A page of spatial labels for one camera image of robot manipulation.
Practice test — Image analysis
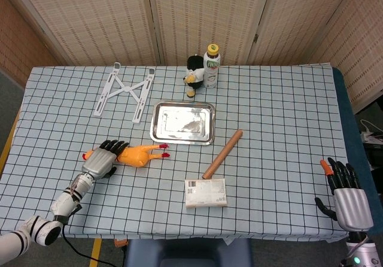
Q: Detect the rectangular metal tray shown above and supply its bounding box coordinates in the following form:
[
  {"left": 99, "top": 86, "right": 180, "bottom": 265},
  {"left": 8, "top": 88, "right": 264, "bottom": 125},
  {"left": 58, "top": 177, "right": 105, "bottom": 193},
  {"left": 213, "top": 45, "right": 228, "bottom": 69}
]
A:
[{"left": 150, "top": 101, "right": 216, "bottom": 146}]

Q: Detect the woven folding screen panel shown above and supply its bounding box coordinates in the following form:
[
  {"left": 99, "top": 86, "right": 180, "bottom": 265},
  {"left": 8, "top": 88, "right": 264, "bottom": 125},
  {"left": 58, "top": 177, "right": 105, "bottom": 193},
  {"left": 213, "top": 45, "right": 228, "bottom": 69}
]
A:
[
  {"left": 248, "top": 0, "right": 358, "bottom": 67},
  {"left": 5, "top": 0, "right": 161, "bottom": 67},
  {"left": 148, "top": 0, "right": 273, "bottom": 67},
  {"left": 311, "top": 0, "right": 383, "bottom": 114}
]

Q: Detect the black cable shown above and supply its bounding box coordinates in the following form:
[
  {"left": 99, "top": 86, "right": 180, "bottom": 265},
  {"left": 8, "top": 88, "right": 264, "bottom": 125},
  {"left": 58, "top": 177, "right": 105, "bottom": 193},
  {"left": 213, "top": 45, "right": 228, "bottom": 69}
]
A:
[{"left": 60, "top": 223, "right": 126, "bottom": 267}]

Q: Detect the black white plush toy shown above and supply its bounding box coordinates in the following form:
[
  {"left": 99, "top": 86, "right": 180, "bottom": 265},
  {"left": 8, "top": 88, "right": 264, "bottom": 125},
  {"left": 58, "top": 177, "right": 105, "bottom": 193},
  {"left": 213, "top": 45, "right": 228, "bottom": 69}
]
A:
[{"left": 184, "top": 54, "right": 206, "bottom": 99}]

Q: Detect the white cable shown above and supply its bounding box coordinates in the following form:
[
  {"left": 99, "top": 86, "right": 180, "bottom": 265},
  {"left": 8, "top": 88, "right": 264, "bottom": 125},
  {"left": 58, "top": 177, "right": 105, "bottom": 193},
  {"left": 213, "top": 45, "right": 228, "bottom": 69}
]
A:
[{"left": 358, "top": 119, "right": 376, "bottom": 134}]

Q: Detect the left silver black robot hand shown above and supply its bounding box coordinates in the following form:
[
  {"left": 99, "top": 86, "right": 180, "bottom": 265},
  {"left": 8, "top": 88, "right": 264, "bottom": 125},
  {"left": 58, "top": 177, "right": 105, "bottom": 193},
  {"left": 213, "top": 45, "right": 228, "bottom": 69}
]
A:
[{"left": 81, "top": 139, "right": 130, "bottom": 181}]

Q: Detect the white labelled package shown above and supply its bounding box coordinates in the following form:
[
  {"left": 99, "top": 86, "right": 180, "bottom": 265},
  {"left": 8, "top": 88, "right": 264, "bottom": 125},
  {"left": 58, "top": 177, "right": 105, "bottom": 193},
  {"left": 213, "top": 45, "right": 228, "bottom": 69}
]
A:
[{"left": 184, "top": 177, "right": 229, "bottom": 210}]

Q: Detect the blue checked tablecloth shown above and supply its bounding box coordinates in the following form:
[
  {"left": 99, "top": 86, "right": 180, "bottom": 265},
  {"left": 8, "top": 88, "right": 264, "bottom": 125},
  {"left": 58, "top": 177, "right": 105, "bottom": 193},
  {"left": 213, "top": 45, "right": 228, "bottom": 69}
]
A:
[{"left": 0, "top": 65, "right": 351, "bottom": 241}]

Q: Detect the white folding laptop stand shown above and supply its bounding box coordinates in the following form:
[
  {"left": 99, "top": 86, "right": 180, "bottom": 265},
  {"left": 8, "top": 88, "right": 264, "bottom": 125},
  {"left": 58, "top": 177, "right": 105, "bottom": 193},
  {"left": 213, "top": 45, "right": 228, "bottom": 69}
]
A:
[{"left": 93, "top": 62, "right": 156, "bottom": 125}]

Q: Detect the blue chair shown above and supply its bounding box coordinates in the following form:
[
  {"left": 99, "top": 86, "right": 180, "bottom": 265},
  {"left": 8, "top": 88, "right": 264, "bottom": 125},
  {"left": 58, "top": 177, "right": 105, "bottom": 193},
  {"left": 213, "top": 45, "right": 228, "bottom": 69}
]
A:
[{"left": 123, "top": 238, "right": 253, "bottom": 267}]

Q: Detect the yellow rubber chicken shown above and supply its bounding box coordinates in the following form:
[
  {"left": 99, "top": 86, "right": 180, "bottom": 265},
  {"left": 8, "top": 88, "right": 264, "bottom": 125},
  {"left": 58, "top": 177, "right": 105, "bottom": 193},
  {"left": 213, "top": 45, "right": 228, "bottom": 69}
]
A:
[{"left": 83, "top": 143, "right": 171, "bottom": 169}]

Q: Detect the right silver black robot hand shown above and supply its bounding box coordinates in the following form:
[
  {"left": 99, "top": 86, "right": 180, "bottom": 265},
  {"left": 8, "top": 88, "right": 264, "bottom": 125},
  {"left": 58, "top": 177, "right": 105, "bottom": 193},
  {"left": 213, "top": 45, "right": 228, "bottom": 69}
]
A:
[{"left": 314, "top": 157, "right": 375, "bottom": 233}]

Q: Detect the white bottle yellow cap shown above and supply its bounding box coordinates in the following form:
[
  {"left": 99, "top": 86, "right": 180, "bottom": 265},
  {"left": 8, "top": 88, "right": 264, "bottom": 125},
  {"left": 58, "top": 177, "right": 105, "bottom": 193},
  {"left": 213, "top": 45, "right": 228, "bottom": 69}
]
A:
[{"left": 203, "top": 43, "right": 221, "bottom": 89}]

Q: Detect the wooden stick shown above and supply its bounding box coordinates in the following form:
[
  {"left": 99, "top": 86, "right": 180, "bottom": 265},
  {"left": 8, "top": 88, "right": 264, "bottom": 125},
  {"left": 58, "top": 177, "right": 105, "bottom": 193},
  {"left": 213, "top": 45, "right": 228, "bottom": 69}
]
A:
[{"left": 202, "top": 129, "right": 244, "bottom": 180}]

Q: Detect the white power strip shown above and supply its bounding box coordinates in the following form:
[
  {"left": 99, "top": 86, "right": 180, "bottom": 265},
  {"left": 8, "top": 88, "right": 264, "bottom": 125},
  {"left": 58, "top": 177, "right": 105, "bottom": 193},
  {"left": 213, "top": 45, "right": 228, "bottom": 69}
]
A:
[{"left": 361, "top": 131, "right": 383, "bottom": 145}]

